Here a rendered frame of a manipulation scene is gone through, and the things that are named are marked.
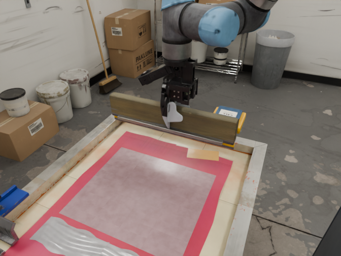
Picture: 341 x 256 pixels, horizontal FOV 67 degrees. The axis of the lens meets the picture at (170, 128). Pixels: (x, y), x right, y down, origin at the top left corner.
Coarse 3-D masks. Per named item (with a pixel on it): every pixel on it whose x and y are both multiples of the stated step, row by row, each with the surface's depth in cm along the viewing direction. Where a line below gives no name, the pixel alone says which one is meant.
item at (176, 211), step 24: (168, 168) 82; (192, 168) 82; (216, 168) 82; (144, 192) 74; (168, 192) 74; (192, 192) 74; (216, 192) 74; (144, 216) 67; (168, 216) 67; (192, 216) 67; (120, 240) 62; (144, 240) 62; (168, 240) 62; (192, 240) 62
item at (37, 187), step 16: (96, 128) 94; (112, 128) 98; (80, 144) 86; (96, 144) 91; (240, 144) 87; (256, 144) 86; (64, 160) 80; (80, 160) 85; (256, 160) 80; (48, 176) 74; (256, 176) 74; (32, 192) 69; (256, 192) 69; (16, 208) 66; (240, 208) 65; (240, 224) 61; (240, 240) 58
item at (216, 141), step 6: (126, 120) 83; (132, 120) 82; (138, 120) 82; (150, 126) 80; (156, 126) 79; (162, 126) 79; (174, 132) 77; (180, 132) 76; (186, 132) 76; (198, 138) 75; (204, 138) 74; (210, 138) 74
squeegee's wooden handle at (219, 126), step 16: (112, 96) 82; (128, 96) 81; (112, 112) 86; (128, 112) 83; (144, 112) 80; (160, 112) 77; (192, 112) 73; (208, 112) 73; (176, 128) 78; (192, 128) 75; (208, 128) 73; (224, 128) 71
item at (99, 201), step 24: (120, 144) 92; (144, 144) 92; (168, 144) 92; (96, 168) 82; (120, 168) 82; (144, 168) 82; (72, 192) 74; (96, 192) 74; (120, 192) 74; (48, 216) 67; (72, 216) 67; (96, 216) 67; (120, 216) 67; (24, 240) 62
